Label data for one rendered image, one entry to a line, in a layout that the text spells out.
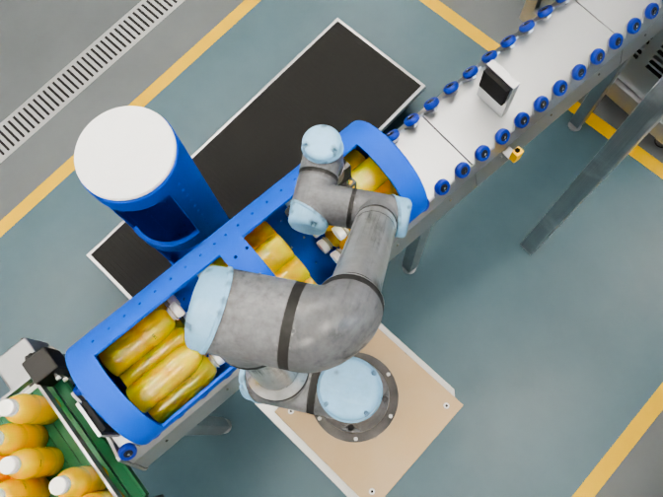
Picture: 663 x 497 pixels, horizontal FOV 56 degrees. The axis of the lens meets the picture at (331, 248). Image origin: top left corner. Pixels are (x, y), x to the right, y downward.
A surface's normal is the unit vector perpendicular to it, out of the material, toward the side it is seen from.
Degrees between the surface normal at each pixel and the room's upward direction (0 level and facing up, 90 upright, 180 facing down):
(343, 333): 44
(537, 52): 0
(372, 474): 1
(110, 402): 22
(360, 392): 6
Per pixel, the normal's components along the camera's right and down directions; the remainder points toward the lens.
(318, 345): 0.26, 0.25
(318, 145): -0.05, -0.29
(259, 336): -0.16, 0.22
